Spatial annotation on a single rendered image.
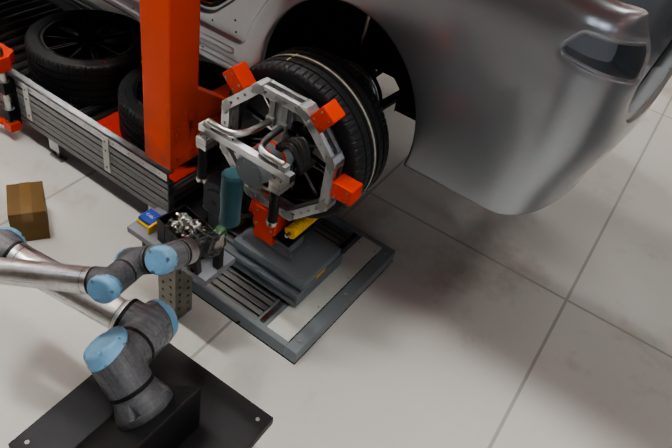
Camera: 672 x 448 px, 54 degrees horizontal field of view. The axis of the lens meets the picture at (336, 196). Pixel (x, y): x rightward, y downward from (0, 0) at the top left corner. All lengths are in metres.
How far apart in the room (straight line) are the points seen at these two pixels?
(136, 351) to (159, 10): 1.21
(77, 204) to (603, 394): 2.68
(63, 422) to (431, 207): 2.25
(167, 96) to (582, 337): 2.23
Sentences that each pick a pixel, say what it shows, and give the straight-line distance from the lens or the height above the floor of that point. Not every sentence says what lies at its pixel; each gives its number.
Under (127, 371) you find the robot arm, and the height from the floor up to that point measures 0.60.
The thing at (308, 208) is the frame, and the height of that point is 0.70.
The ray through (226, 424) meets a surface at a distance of 2.41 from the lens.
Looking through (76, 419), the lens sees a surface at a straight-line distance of 2.46.
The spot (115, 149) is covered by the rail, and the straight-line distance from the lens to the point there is 3.37.
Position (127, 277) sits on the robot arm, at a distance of 2.10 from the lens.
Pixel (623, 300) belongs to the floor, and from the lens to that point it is 3.79.
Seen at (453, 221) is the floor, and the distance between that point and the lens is 3.76.
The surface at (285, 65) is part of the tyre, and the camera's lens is 2.46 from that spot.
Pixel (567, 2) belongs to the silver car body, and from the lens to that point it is 2.29.
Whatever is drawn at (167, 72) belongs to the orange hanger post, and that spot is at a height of 1.01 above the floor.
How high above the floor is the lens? 2.39
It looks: 40 degrees down
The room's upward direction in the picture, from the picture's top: 12 degrees clockwise
